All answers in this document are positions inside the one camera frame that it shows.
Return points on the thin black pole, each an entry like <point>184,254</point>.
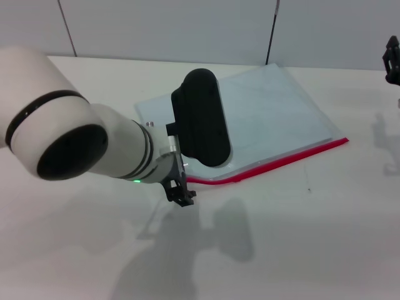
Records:
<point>270,34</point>

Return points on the red zipper slider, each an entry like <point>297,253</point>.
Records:
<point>239,181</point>

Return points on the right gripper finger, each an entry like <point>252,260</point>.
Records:
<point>393,59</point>

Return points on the clear red-zipper document bag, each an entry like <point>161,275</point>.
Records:
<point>281,109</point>

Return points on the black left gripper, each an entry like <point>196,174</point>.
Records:
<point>176,165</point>

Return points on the thin thread with dark end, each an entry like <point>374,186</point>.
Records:
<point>309,189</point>

